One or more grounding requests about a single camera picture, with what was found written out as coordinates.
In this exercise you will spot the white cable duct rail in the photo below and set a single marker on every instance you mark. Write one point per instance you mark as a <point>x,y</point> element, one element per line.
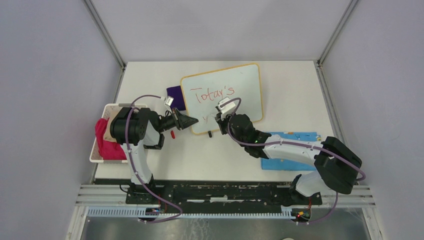
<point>143,212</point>

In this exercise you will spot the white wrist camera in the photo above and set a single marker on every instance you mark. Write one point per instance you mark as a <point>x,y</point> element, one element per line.
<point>168,101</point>
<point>226,107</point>

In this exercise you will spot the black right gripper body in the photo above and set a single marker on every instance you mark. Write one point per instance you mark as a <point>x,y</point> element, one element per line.
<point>223,123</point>

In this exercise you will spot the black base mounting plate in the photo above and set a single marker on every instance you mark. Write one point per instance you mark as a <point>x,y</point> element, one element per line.
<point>219,197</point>

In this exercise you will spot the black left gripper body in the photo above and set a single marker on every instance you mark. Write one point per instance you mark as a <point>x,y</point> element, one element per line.
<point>173,119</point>

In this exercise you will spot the pink cloth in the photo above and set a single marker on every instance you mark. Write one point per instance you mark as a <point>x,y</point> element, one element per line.
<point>108,150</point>

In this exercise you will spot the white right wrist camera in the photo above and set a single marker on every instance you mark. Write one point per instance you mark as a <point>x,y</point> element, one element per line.
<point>226,107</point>

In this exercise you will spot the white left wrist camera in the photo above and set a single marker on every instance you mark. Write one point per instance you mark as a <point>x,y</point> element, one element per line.
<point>168,101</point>

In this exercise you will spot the yellow-framed whiteboard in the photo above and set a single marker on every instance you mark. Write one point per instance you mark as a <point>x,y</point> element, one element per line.
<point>203,91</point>

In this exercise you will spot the left aluminium frame post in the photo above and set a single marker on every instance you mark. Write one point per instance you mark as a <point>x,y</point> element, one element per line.
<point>102,28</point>

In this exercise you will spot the blue patterned cloth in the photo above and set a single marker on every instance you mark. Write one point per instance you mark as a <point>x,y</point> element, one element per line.
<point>277,164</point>

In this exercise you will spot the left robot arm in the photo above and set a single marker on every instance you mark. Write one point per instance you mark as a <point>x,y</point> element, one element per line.
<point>139,129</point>

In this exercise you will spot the purple cloth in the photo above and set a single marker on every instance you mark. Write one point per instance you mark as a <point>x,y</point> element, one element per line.
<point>178,99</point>

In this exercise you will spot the beige cloth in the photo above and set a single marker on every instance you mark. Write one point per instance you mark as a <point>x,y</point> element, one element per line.
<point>107,135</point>

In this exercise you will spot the aluminium frame post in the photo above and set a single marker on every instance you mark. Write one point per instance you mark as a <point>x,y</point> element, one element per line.
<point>102,28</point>
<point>338,30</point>

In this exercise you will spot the red marker cap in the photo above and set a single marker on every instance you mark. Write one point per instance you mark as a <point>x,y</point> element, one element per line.
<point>173,134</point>

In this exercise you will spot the white plastic basket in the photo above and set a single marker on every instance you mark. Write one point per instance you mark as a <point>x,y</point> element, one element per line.
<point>94,155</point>

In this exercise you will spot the right aluminium frame post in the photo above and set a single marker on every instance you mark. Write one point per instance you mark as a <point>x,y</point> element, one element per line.
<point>338,30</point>

